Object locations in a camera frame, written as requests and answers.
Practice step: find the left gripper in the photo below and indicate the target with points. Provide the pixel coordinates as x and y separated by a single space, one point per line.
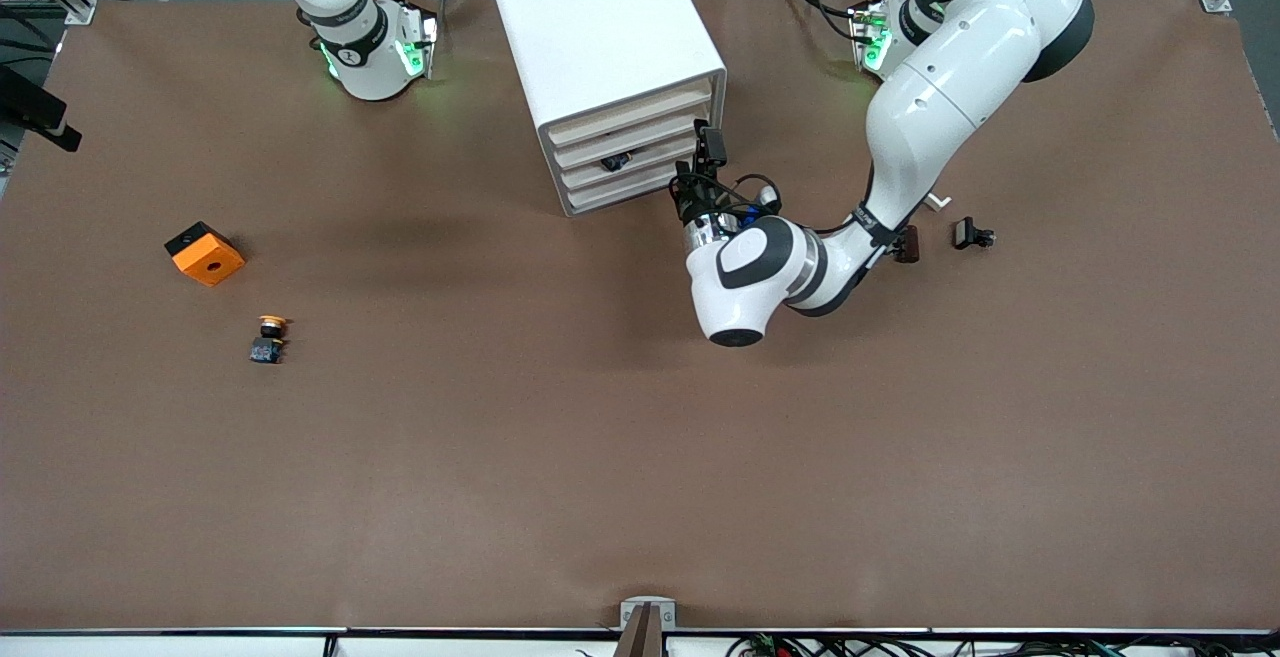
698 201

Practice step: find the white plastic tray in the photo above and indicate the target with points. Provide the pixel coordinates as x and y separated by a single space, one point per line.
630 135

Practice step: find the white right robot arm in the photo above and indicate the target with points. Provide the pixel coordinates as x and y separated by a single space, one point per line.
365 57

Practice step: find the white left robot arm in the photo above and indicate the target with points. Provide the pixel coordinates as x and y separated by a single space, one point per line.
940 107

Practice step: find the yellow-capped push button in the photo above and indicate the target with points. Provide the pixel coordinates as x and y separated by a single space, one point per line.
267 345

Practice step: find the small black component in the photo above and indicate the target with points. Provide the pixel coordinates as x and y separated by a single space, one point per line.
615 163

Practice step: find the dark brown component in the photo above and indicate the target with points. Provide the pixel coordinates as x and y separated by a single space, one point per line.
908 245

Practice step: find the orange square box with hole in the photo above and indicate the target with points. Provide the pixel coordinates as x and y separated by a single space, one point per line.
208 259

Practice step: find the small black clip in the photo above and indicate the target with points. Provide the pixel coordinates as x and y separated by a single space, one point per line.
966 233

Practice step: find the front camera mount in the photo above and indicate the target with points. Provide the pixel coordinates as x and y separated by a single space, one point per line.
645 637

